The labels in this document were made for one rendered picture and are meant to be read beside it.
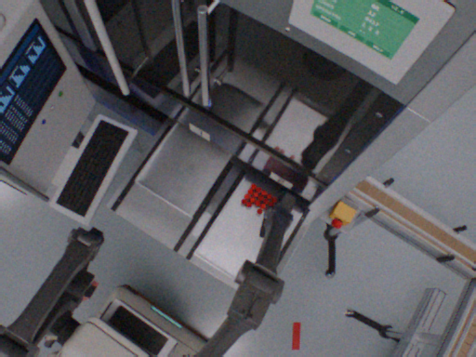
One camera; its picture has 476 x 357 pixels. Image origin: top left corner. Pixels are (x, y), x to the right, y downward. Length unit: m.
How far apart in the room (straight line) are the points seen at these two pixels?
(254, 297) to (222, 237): 0.66
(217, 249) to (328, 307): 1.12
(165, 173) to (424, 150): 1.85
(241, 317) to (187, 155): 0.88
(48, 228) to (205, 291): 1.02
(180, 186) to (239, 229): 0.28
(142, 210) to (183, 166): 0.23
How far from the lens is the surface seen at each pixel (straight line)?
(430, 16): 0.62
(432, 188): 2.90
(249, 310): 0.95
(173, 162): 1.67
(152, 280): 2.49
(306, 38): 0.79
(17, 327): 0.99
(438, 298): 2.19
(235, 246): 1.59
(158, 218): 1.62
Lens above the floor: 2.46
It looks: 75 degrees down
